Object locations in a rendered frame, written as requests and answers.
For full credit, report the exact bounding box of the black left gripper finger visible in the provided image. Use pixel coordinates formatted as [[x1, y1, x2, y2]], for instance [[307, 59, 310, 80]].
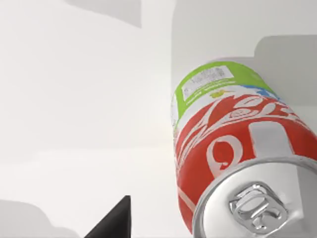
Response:
[[84, 195, 132, 238]]

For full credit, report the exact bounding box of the red and white can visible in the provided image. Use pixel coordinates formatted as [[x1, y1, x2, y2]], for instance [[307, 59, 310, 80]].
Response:
[[170, 60, 317, 238]]

